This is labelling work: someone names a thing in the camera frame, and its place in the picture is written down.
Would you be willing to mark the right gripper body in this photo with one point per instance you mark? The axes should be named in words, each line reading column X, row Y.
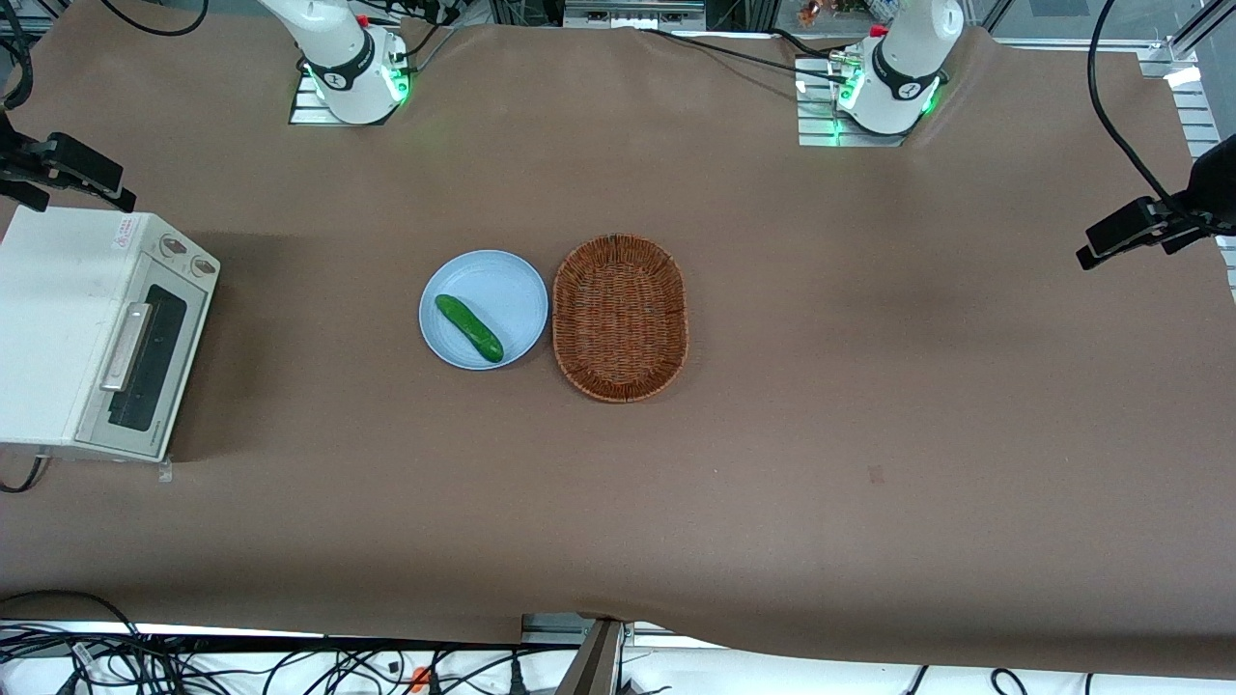
column 21, row 160

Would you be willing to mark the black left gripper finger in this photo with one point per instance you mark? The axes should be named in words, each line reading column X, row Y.
column 1186, row 237

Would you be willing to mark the aluminium profile post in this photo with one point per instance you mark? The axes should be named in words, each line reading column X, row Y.
column 594, row 656

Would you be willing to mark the clear plastic oven stop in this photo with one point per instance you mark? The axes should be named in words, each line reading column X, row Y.
column 164, row 471

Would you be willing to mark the light blue plate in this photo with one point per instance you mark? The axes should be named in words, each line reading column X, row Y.
column 502, row 290

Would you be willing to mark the brown wicker basket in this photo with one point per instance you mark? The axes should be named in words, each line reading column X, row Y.
column 618, row 319

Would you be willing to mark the brown table cloth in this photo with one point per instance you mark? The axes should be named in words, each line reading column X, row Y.
column 869, row 386

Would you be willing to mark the round oven knob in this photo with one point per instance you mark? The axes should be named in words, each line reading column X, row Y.
column 173, row 246
column 204, row 265

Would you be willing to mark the white toaster oven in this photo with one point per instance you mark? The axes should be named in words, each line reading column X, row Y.
column 48, row 319

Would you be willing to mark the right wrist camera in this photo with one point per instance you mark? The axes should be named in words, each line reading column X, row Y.
column 87, row 166

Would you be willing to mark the grey metal frame bracket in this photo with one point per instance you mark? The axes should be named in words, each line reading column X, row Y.
column 632, row 13

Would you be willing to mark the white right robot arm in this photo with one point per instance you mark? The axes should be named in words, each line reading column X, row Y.
column 338, row 53

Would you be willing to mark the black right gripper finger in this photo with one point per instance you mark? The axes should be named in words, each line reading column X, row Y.
column 24, row 193

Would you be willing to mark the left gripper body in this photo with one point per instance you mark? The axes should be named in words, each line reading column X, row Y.
column 1195, row 214

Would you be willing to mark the green cucumber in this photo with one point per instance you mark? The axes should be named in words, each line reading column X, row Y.
column 468, row 328

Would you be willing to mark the oven door with window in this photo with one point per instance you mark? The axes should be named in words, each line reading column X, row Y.
column 175, row 386

